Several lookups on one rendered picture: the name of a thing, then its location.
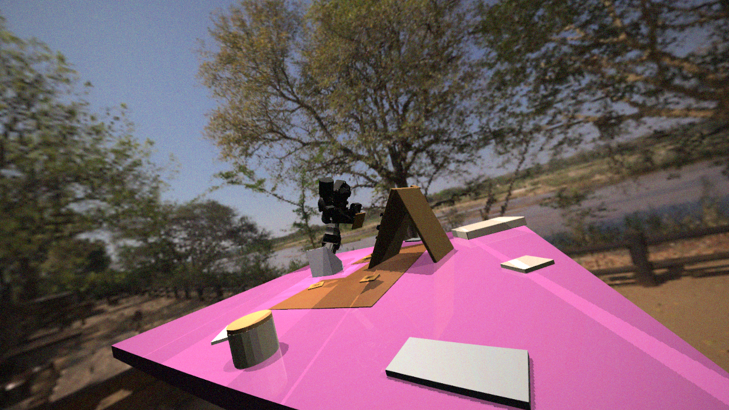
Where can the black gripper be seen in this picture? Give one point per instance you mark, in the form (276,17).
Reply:
(339,213)

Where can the dark grey cylindrical container with orange lid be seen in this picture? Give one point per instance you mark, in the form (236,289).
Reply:
(252,339)

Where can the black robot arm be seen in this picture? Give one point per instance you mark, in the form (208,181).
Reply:
(339,192)

